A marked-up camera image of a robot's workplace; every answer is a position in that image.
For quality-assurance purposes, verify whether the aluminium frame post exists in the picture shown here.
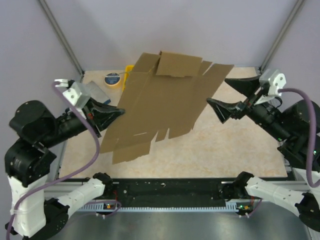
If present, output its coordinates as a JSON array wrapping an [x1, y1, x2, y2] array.
[[37, 0, 85, 76], [256, 0, 306, 74]]

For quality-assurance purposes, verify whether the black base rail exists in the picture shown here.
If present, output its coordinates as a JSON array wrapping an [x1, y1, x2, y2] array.
[[113, 177, 235, 208]]

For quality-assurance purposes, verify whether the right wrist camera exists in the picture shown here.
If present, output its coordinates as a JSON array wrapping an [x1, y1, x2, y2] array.
[[255, 69, 287, 105]]

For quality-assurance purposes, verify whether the tape roll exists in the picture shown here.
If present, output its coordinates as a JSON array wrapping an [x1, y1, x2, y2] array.
[[104, 72, 121, 89]]

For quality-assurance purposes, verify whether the left aluminium frame post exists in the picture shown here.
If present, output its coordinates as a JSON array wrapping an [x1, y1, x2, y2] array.
[[37, 0, 85, 76]]

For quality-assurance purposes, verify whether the brown cardboard box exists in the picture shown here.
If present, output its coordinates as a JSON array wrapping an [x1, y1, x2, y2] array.
[[100, 51, 233, 164]]

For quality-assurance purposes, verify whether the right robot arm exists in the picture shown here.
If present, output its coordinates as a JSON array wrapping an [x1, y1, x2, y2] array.
[[206, 73, 320, 231]]

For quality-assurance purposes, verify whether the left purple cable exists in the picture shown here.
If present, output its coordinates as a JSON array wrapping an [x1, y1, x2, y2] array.
[[5, 79, 123, 238]]

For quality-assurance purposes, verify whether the purple cable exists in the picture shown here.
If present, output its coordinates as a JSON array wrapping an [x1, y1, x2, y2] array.
[[5, 79, 123, 238], [278, 87, 320, 188]]

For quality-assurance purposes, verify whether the yellow plastic tray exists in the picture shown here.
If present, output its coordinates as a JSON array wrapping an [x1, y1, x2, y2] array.
[[122, 65, 134, 91]]

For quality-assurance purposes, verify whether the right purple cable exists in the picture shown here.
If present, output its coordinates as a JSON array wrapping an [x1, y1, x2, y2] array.
[[278, 87, 320, 188]]

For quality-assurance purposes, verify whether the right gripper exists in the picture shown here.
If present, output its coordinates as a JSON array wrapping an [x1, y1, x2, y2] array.
[[204, 72, 289, 141]]

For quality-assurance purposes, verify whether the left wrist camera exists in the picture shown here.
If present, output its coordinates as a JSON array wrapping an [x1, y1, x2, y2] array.
[[62, 82, 91, 109]]

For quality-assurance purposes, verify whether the blue razor package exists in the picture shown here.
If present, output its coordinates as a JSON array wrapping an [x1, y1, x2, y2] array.
[[86, 81, 111, 105]]

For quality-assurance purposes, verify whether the right aluminium frame post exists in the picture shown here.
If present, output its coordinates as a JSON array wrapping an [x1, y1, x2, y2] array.
[[256, 0, 306, 74]]

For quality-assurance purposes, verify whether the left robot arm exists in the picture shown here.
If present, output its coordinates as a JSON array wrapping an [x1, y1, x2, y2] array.
[[4, 98, 125, 240]]

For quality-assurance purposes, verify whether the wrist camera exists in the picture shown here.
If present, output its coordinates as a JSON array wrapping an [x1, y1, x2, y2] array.
[[62, 82, 91, 109], [255, 69, 287, 105]]

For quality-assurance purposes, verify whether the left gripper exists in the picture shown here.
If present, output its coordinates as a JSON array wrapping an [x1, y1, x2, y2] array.
[[41, 95, 126, 146]]

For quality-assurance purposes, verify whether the white slotted cable duct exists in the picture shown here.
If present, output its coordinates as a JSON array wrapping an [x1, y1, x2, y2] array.
[[78, 202, 239, 213]]

